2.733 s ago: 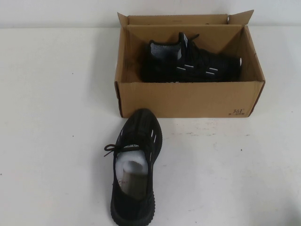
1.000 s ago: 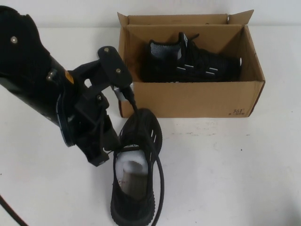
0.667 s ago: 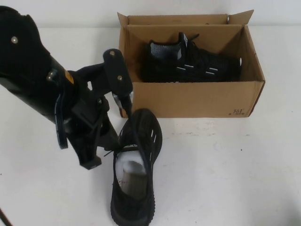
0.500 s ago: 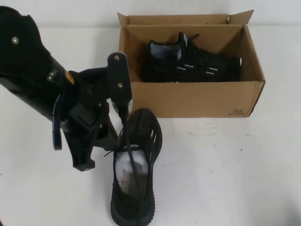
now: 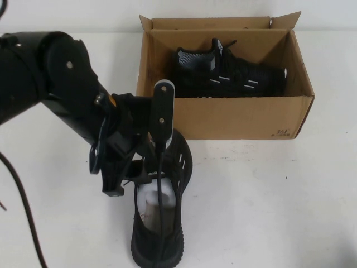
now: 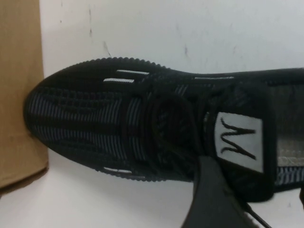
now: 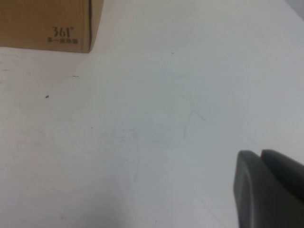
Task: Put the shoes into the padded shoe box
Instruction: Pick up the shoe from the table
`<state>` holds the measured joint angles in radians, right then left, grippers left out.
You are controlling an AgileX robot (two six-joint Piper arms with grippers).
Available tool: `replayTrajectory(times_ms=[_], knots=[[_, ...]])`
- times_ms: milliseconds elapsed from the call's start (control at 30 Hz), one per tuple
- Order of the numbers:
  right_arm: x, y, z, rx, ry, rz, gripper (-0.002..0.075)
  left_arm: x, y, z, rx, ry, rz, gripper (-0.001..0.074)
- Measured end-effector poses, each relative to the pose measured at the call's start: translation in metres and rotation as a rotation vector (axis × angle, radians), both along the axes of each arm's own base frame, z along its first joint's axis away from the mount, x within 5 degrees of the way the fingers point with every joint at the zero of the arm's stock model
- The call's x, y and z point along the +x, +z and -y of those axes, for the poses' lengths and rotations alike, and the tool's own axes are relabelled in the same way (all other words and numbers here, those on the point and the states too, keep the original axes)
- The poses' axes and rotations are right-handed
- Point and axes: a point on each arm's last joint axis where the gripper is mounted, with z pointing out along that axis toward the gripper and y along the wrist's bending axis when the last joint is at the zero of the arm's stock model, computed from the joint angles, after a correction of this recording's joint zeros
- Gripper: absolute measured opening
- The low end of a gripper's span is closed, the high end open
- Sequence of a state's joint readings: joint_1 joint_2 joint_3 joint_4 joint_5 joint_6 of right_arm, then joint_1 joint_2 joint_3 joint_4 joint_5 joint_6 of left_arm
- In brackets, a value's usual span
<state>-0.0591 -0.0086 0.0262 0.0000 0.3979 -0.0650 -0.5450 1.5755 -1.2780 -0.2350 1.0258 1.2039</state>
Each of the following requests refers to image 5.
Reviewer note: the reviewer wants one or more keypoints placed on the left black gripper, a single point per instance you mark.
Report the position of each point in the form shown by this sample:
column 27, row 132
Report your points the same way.
column 131, row 117

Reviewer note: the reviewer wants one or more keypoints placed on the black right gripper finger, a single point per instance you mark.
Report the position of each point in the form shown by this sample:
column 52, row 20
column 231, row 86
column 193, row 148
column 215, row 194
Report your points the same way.
column 146, row 174

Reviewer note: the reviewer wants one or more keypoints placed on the white foam shoe stuffing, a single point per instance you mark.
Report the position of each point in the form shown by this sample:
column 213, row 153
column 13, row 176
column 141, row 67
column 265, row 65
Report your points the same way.
column 170, row 192

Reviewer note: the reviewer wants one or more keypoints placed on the black knit sneaker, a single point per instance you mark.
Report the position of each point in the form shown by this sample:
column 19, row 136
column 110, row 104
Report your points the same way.
column 251, row 72
column 145, row 240

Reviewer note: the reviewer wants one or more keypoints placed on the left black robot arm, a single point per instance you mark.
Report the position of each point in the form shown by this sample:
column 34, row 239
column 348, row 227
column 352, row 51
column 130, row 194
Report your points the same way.
column 55, row 69

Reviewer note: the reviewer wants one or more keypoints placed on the brown cardboard shoe box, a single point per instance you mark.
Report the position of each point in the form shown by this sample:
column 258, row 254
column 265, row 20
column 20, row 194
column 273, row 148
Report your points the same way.
column 237, row 117

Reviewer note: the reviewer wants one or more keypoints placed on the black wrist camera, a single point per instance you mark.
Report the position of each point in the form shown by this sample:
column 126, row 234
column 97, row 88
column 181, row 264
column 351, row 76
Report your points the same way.
column 161, row 106

